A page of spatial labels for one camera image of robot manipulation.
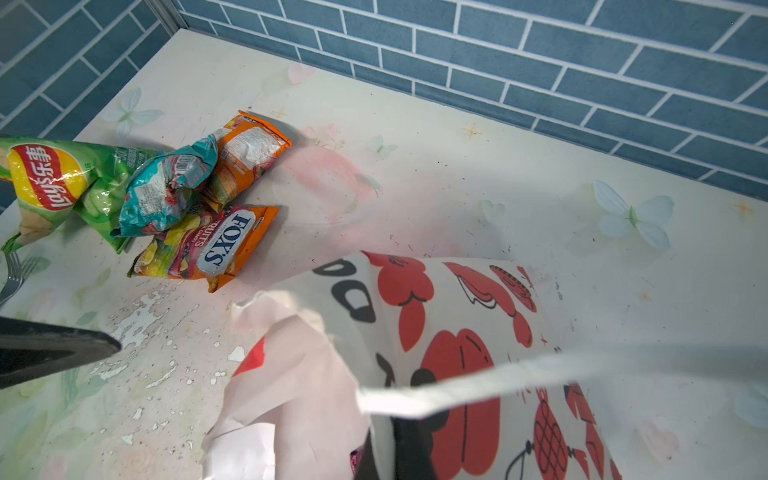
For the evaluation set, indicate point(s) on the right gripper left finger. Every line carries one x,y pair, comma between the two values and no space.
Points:
367,467

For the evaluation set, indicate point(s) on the metal fork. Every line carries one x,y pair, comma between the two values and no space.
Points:
18,272

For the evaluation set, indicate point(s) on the purple berries candy bag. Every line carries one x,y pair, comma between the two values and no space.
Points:
355,458

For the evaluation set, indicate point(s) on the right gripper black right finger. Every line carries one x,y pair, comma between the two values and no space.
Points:
414,446

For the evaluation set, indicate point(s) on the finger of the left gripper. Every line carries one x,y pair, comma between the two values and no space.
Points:
32,350

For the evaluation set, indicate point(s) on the teal candy bag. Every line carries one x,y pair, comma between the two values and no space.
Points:
163,189

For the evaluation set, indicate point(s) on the red white paper bag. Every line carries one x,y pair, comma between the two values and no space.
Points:
352,344

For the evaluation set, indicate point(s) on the fruit candy bag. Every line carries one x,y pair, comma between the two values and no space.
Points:
205,244

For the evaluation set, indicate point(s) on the green chips bag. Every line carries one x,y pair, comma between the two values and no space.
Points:
54,179

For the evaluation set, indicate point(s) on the green yellow snack packet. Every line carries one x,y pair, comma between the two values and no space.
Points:
247,147

